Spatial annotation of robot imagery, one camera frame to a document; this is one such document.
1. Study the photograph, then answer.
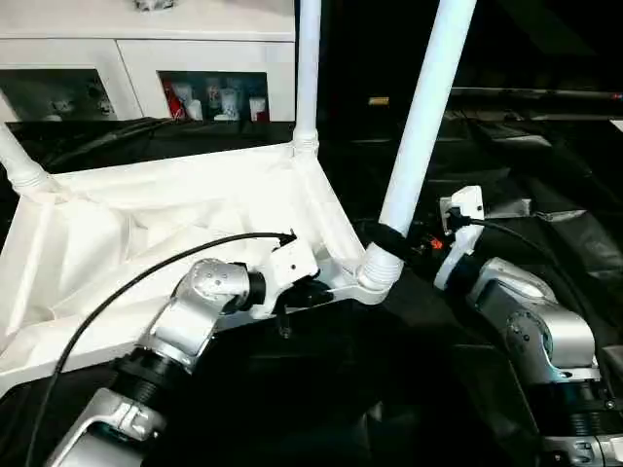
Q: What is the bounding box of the white plastic table leg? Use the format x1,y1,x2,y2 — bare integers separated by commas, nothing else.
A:
290,0,323,160
357,0,479,293
0,121,53,196

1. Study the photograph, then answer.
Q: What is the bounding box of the white plastic table top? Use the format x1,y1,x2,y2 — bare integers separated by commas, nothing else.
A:
0,140,405,388

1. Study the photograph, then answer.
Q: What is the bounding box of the long black rod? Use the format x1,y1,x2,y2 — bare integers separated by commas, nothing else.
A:
450,86,623,106

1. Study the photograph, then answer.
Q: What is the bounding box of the white glass-door cabinet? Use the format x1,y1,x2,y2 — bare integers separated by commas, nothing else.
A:
0,0,298,123

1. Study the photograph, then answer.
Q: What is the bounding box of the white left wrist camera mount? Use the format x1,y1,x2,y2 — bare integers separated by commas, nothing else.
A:
252,237,321,321

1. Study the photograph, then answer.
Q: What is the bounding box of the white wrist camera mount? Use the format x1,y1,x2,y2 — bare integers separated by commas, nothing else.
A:
252,237,321,321
432,186,487,289

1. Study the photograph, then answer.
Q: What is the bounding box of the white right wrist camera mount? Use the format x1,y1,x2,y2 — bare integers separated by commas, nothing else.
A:
432,186,487,289

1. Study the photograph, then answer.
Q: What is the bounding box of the black left camera cable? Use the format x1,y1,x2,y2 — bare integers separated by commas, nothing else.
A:
36,228,299,463

